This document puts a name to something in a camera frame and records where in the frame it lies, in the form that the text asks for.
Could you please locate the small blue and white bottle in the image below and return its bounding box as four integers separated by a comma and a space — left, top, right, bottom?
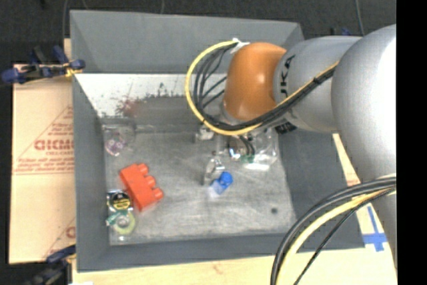
209, 171, 234, 196

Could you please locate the grey metal bin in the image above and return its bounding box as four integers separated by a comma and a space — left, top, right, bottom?
69, 9, 365, 272

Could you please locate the clear plastic bag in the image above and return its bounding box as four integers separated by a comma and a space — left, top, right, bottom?
233, 127, 279, 172

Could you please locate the orange toy brick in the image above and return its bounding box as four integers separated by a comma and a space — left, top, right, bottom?
119, 163, 165, 212

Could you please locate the clear packet with green tape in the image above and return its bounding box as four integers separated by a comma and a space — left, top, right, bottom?
105, 189, 137, 242

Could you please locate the brown cardboard board, red print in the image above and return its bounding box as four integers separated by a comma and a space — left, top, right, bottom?
8, 62, 78, 265

